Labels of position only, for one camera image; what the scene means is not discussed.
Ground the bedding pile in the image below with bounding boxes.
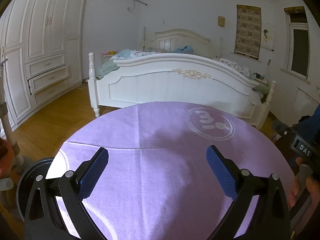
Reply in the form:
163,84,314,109
96,44,251,81

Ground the white built-in wardrobe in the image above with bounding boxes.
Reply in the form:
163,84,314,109
1,0,86,128

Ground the white ornate bed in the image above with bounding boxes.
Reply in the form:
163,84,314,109
88,29,276,129

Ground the white framed window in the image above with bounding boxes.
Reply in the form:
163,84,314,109
284,6,310,80

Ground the floral window blind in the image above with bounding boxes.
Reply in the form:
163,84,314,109
234,4,261,60

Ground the operator right hand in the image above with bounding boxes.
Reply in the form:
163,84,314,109
287,155,320,208

